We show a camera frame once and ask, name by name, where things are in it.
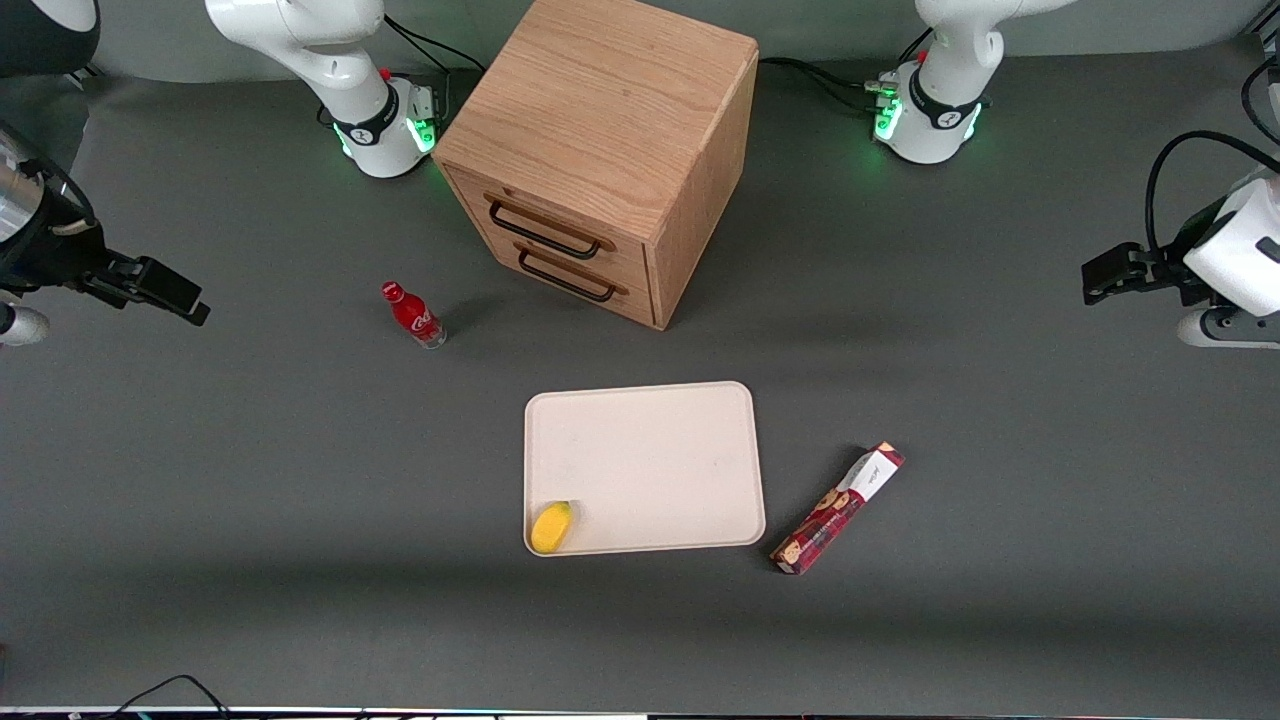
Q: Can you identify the black cable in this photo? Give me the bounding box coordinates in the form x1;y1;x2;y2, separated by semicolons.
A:
98;674;234;720
1144;129;1280;257
382;14;487;74
1239;54;1280;147
757;56;883;107

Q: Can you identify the red coke bottle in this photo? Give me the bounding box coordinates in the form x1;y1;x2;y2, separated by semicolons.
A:
380;280;448;350

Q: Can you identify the beige plastic tray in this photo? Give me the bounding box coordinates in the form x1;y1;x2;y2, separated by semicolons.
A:
523;380;768;558

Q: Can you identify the red tartan cookie box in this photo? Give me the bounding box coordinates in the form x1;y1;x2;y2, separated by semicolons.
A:
769;441;907;577

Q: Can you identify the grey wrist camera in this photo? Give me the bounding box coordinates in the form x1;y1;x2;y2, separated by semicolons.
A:
1177;307;1280;351
0;304;51;348

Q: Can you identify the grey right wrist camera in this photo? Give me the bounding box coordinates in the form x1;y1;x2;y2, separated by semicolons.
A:
0;304;51;348

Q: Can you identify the wooden drawer cabinet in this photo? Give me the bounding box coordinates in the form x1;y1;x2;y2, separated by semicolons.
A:
432;0;760;332

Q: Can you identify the black metal drawer handle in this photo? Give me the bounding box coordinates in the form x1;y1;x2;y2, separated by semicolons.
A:
516;246;619;304
486;196;605;262

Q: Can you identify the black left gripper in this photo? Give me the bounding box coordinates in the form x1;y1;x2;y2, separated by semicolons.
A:
1081;203;1225;307

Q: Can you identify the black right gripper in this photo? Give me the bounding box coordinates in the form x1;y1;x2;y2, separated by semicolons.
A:
0;212;212;327

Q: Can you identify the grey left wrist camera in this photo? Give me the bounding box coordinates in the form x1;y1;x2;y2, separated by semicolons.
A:
1177;307;1280;351

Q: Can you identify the yellow lemon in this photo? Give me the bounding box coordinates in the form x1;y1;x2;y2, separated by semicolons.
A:
529;500;576;556

